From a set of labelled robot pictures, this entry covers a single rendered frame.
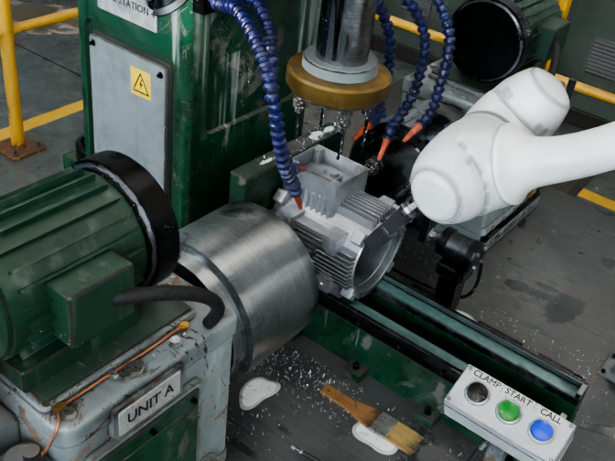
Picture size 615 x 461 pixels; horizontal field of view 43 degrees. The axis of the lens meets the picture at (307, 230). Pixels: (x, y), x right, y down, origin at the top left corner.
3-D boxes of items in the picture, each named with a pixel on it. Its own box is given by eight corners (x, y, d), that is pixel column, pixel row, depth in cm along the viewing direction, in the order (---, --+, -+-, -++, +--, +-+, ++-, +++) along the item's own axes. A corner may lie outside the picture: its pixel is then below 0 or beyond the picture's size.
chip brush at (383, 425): (315, 397, 145) (315, 393, 144) (330, 382, 148) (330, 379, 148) (411, 457, 136) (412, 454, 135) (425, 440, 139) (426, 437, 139)
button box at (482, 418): (442, 413, 117) (442, 399, 113) (468, 377, 120) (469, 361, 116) (548, 479, 109) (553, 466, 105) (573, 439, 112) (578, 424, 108)
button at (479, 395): (462, 399, 114) (462, 393, 112) (473, 383, 115) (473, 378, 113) (480, 410, 112) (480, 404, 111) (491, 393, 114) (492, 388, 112)
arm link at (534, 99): (469, 110, 121) (430, 144, 112) (540, 43, 109) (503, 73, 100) (517, 162, 120) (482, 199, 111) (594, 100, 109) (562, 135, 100)
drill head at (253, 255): (62, 381, 126) (51, 256, 111) (221, 281, 151) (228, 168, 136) (173, 470, 114) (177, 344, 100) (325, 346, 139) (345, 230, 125)
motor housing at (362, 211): (259, 268, 154) (267, 186, 143) (318, 230, 167) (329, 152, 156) (340, 317, 145) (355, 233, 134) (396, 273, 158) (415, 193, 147)
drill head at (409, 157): (316, 220, 171) (331, 117, 157) (415, 157, 199) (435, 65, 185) (414, 273, 160) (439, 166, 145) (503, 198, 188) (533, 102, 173)
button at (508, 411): (493, 417, 111) (493, 412, 110) (503, 401, 113) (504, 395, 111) (512, 429, 110) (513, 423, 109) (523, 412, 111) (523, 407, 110)
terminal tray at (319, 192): (280, 194, 148) (284, 161, 144) (315, 175, 156) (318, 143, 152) (330, 221, 143) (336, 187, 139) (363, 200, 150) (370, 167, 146)
